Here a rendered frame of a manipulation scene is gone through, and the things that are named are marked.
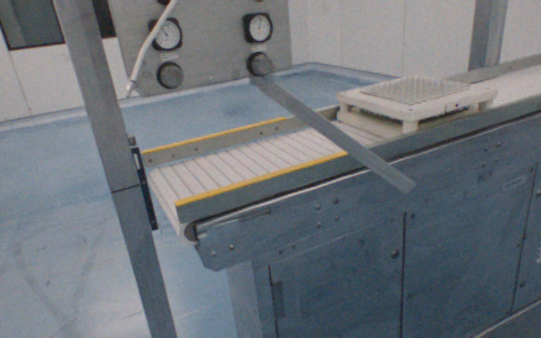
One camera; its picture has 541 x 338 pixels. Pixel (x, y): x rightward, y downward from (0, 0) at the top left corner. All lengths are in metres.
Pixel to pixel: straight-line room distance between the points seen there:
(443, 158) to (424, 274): 0.34
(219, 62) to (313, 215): 0.34
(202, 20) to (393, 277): 0.76
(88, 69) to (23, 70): 4.82
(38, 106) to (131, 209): 4.84
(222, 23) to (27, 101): 5.22
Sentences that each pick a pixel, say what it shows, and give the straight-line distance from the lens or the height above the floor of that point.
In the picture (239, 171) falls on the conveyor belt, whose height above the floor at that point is 0.91.
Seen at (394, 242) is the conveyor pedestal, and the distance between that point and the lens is 1.01.
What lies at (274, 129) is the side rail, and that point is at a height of 0.93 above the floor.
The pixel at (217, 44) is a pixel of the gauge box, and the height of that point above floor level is 1.18.
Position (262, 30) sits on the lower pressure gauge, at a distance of 0.57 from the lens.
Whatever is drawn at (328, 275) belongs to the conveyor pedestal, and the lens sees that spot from 0.93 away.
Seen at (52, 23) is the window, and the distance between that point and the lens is 5.63.
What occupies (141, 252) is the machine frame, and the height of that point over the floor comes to 0.72.
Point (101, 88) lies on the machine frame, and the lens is 0.86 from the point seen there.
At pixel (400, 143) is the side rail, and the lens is 0.83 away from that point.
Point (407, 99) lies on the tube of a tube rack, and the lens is 0.92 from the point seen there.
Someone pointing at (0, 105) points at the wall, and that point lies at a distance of 5.75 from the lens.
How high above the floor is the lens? 1.24
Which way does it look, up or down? 24 degrees down
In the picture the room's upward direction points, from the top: 6 degrees counter-clockwise
